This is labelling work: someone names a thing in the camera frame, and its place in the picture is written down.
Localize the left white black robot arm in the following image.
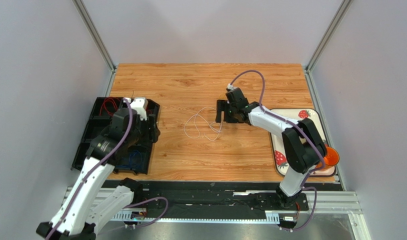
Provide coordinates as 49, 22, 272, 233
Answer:
36, 108, 160, 240

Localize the aluminium frame post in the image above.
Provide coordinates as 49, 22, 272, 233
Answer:
72, 0, 116, 73
305, 0, 354, 73

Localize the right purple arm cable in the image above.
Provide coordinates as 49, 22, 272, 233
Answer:
230, 70, 327, 233

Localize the black compartment organizer tray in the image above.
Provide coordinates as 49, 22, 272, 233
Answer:
71, 97, 161, 175

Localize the left aluminium frame post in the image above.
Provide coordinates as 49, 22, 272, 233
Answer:
72, 0, 116, 73

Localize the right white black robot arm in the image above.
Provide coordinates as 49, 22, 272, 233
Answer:
215, 84, 327, 209

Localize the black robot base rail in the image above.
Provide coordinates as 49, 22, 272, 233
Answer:
132, 180, 310, 216

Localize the white slotted cable duct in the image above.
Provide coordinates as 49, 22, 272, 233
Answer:
111, 209, 281, 224

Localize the right aluminium frame post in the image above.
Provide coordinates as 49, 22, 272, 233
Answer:
305, 0, 354, 73

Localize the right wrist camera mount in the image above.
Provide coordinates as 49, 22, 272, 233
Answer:
226, 83, 240, 94

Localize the red wire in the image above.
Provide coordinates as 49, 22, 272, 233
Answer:
99, 97, 122, 117

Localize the orange plastic cup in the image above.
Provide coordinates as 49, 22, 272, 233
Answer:
322, 146, 340, 171

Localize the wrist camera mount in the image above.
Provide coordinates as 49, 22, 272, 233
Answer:
125, 97, 149, 121
226, 83, 240, 94

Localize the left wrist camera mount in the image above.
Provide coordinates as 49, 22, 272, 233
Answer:
125, 97, 149, 121

